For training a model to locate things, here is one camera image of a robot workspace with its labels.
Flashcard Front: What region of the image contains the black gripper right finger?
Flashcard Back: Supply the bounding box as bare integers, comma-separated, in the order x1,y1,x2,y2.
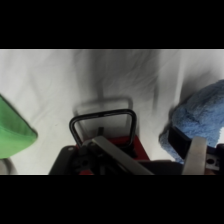
167,125,224,176

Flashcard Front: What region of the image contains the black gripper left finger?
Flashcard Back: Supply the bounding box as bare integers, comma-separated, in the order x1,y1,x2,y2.
48,134,155,176

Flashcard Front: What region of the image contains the blue cloth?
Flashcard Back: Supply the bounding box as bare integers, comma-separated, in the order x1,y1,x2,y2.
158,78,224,165

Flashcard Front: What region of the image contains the green cloth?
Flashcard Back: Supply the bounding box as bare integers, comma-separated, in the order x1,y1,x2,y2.
0,94,39,160

